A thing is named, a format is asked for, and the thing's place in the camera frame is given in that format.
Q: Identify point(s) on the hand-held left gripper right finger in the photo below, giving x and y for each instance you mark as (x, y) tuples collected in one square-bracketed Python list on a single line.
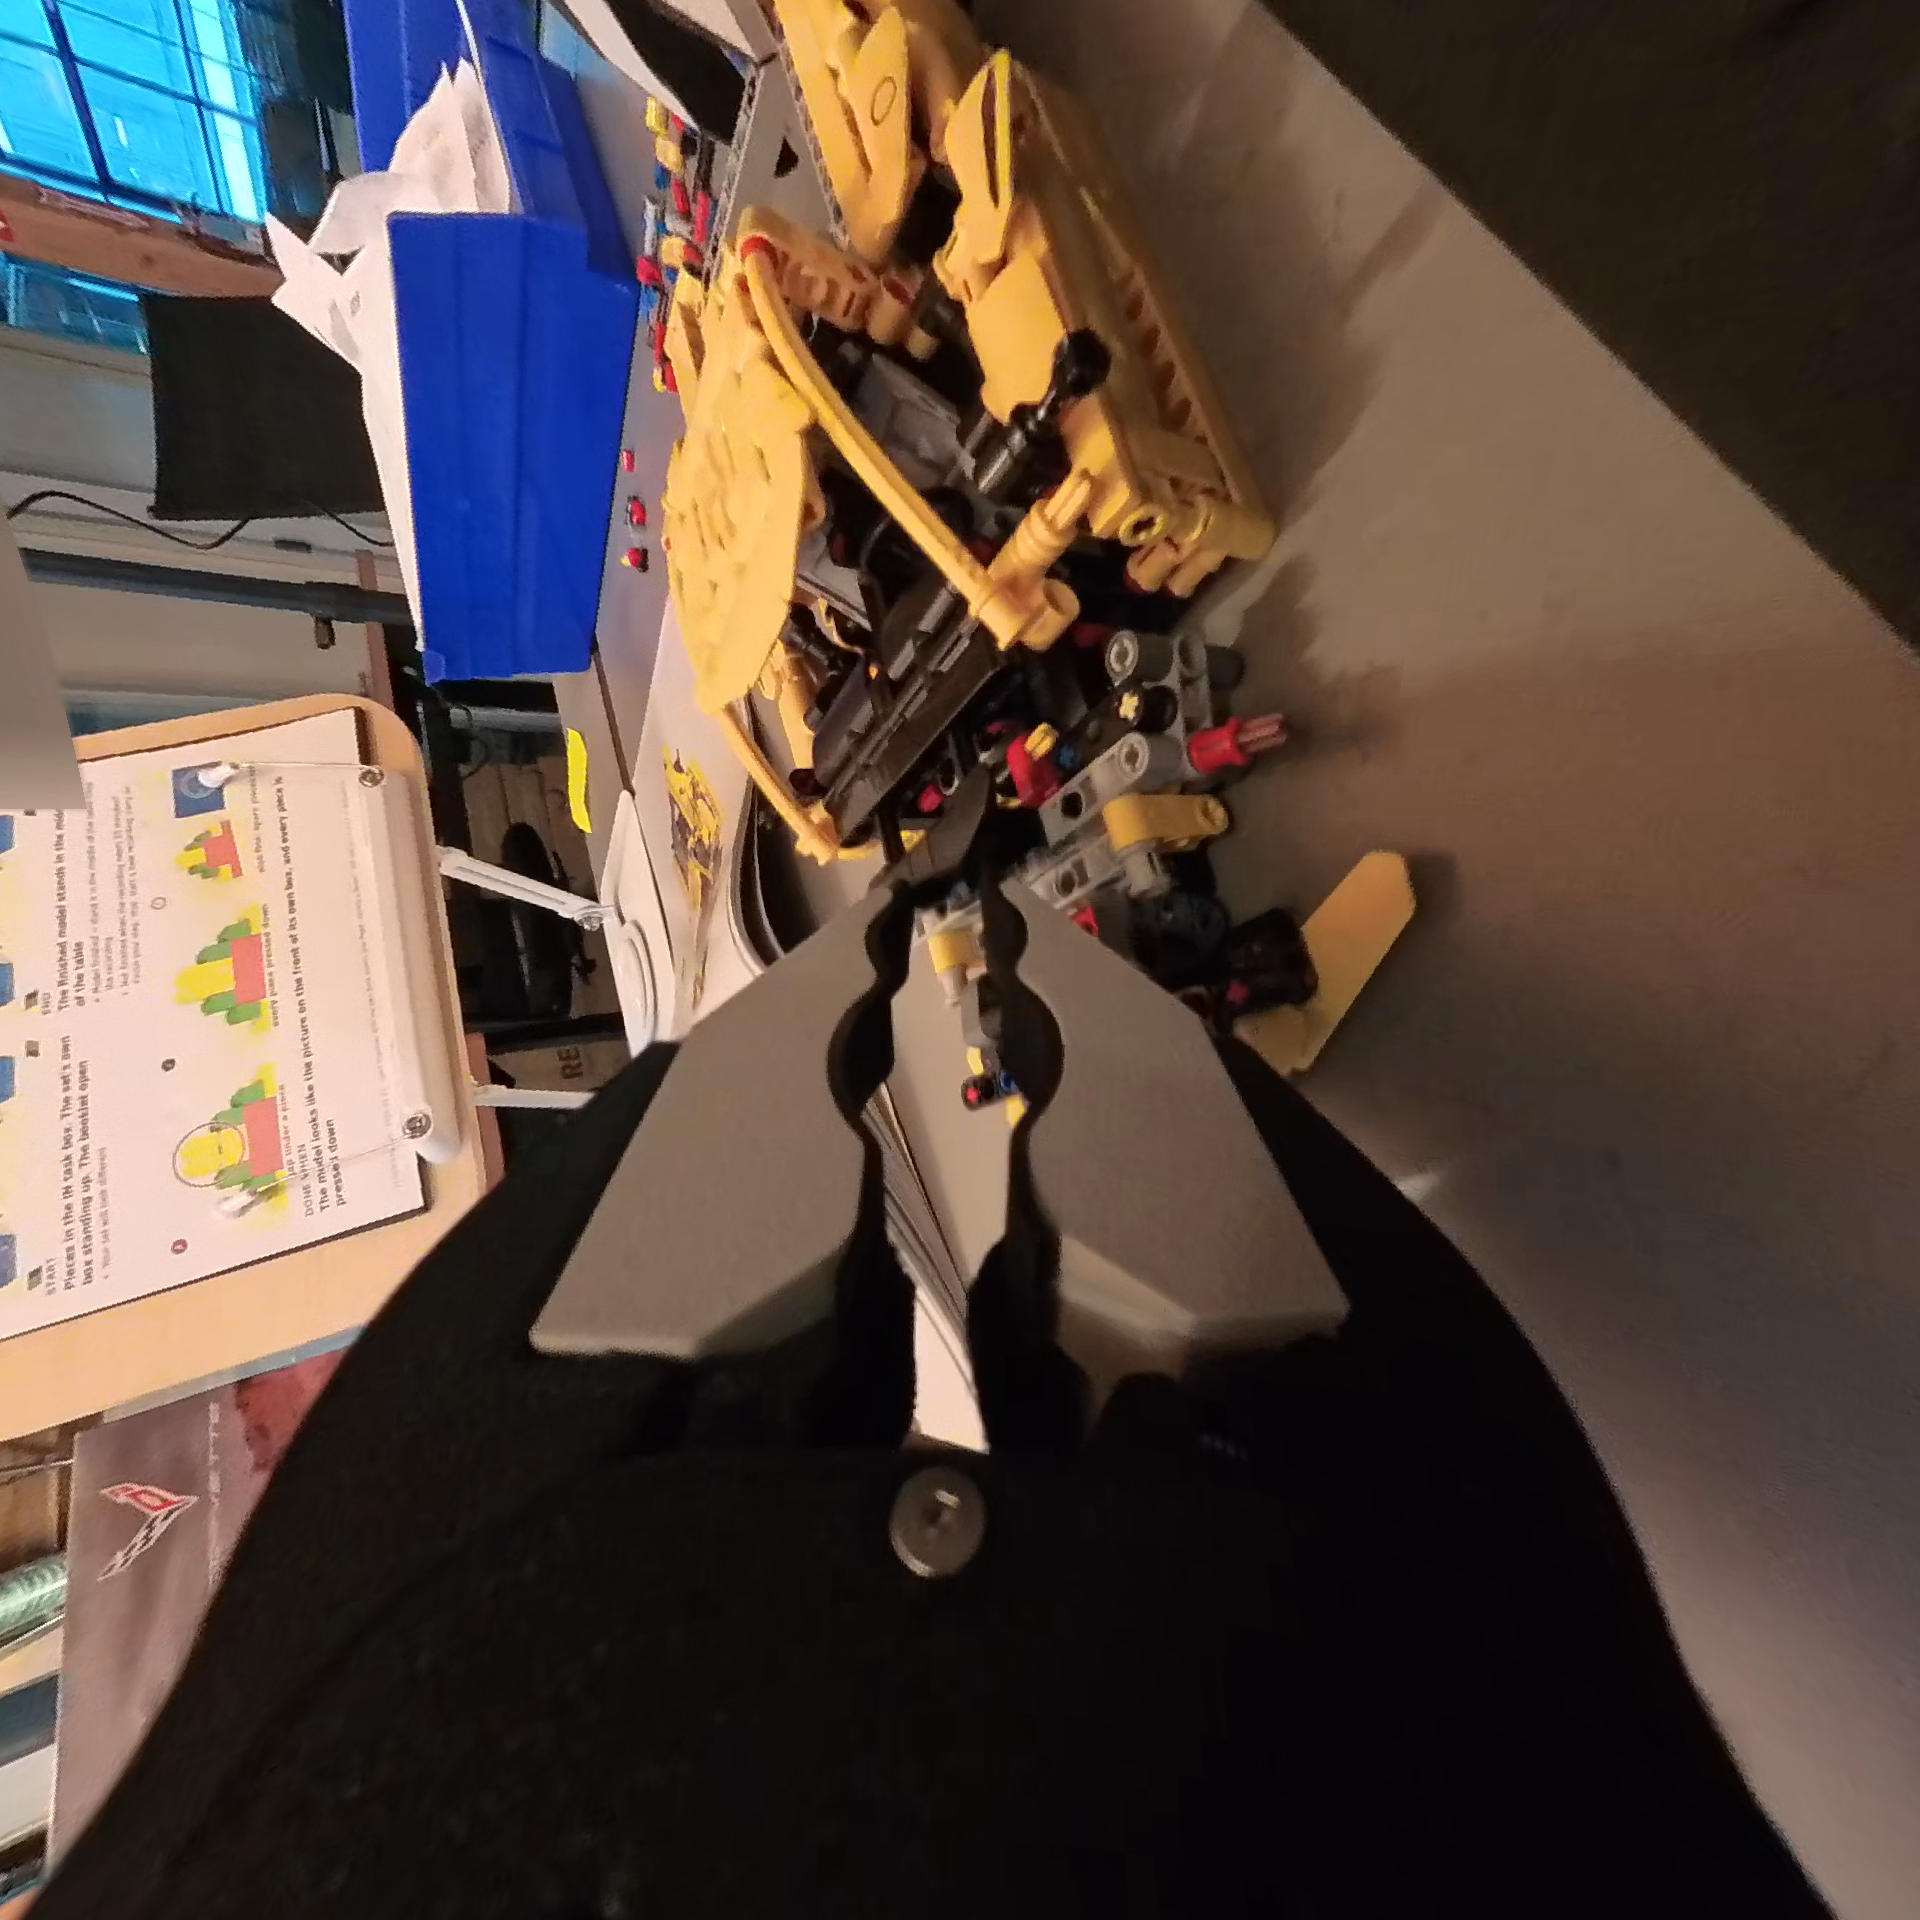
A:
[(1186, 1184)]

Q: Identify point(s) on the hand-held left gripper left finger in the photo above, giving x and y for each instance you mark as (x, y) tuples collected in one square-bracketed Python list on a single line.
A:
[(706, 1201)]

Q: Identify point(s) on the yellow toy brick car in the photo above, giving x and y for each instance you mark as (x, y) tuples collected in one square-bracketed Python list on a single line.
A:
[(750, 495)]

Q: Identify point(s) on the grey desk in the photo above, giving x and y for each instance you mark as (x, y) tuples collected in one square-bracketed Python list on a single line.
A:
[(1576, 826)]

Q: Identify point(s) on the open instruction booklet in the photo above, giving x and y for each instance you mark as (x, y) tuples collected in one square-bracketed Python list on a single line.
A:
[(693, 839)]

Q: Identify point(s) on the yellow sticky note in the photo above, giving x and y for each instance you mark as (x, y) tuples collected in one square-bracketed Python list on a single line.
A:
[(580, 779)]

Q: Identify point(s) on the small cluster of coloured pins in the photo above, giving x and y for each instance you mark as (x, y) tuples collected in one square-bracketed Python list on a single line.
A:
[(638, 517)]

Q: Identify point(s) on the blue plastic bin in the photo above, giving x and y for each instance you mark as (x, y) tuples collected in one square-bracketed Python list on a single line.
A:
[(510, 451)]

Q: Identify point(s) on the black screen panel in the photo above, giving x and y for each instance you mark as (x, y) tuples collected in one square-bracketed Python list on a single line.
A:
[(263, 405)]

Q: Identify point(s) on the large pile of coloured pins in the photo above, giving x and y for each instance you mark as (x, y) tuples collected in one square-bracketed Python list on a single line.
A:
[(683, 194)]

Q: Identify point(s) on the white crumpled paper bags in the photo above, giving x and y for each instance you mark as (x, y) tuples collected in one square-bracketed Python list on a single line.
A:
[(435, 150)]

